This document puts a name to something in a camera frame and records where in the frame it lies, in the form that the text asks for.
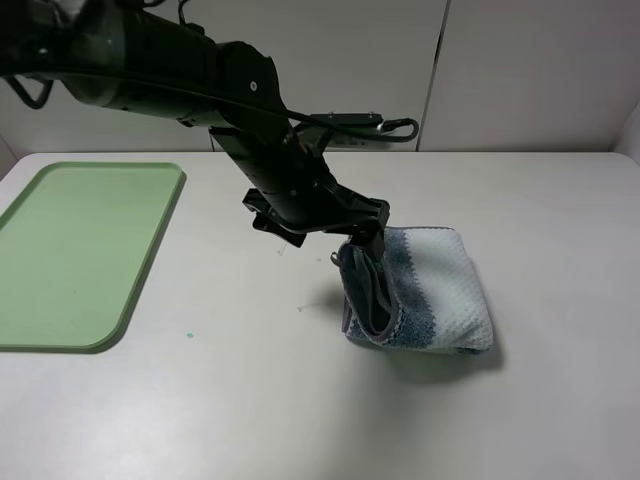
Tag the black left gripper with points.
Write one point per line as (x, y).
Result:
(321, 205)

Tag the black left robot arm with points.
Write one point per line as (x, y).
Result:
(117, 55)

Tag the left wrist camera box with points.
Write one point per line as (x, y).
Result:
(367, 122)

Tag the blue white striped towel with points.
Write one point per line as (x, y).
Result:
(424, 295)

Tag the light green plastic tray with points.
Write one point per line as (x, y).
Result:
(76, 247)

